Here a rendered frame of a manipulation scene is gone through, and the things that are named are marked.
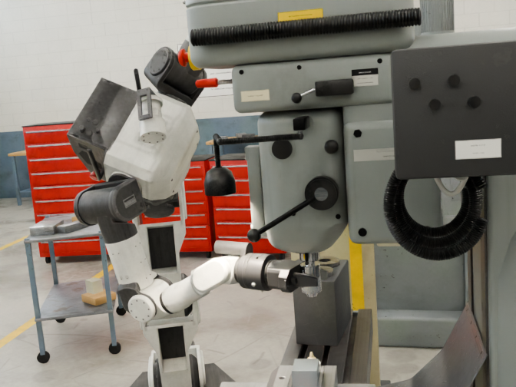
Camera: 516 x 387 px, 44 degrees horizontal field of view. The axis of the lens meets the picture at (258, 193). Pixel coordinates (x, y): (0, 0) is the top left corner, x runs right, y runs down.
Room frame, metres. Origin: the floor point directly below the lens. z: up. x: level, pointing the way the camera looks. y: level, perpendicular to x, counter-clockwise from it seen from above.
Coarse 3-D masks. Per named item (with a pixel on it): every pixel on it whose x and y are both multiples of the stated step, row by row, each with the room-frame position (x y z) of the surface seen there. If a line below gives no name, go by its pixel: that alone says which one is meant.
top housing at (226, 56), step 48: (192, 0) 1.37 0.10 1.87; (240, 0) 1.34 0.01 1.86; (288, 0) 1.32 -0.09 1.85; (336, 0) 1.30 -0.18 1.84; (384, 0) 1.28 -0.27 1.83; (192, 48) 1.38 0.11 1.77; (240, 48) 1.34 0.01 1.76; (288, 48) 1.32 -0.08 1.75; (336, 48) 1.30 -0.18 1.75; (384, 48) 1.29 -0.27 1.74
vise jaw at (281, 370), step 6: (282, 366) 1.34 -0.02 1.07; (288, 366) 1.34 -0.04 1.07; (276, 372) 1.31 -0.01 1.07; (282, 372) 1.31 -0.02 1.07; (288, 372) 1.31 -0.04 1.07; (270, 378) 1.32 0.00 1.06; (276, 378) 1.29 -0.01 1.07; (282, 378) 1.29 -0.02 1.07; (288, 378) 1.28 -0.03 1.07; (270, 384) 1.28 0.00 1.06; (276, 384) 1.26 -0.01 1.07; (282, 384) 1.26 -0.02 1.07; (288, 384) 1.26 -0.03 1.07
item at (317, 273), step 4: (300, 272) 1.44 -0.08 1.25; (304, 272) 1.43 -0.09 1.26; (308, 272) 1.42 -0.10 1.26; (312, 272) 1.42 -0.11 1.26; (316, 272) 1.43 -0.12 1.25; (320, 272) 1.44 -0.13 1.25; (316, 276) 1.43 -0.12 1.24; (320, 276) 1.44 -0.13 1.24; (320, 280) 1.44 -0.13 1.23; (320, 284) 1.44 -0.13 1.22; (304, 288) 1.43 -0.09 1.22; (308, 288) 1.42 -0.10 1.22; (312, 288) 1.42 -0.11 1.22; (316, 288) 1.43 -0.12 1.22; (320, 288) 1.43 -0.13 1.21; (304, 292) 1.43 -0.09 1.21; (308, 292) 1.43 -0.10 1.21; (312, 292) 1.42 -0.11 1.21; (316, 292) 1.42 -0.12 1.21
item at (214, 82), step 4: (200, 80) 1.59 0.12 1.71; (204, 80) 1.59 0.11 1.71; (208, 80) 1.58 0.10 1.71; (212, 80) 1.58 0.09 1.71; (216, 80) 1.58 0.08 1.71; (220, 80) 1.58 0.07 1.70; (224, 80) 1.58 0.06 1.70; (228, 80) 1.58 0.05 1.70; (196, 84) 1.59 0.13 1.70; (200, 84) 1.59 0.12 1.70; (204, 84) 1.58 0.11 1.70; (208, 84) 1.58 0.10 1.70; (212, 84) 1.58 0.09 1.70; (216, 84) 1.58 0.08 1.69
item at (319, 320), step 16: (320, 256) 1.89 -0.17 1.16; (336, 272) 1.76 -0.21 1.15; (336, 288) 1.70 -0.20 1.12; (304, 304) 1.71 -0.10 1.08; (320, 304) 1.69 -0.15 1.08; (336, 304) 1.69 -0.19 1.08; (304, 320) 1.71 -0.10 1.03; (320, 320) 1.69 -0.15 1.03; (336, 320) 1.68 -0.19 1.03; (304, 336) 1.71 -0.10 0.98; (320, 336) 1.69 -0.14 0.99; (336, 336) 1.68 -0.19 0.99
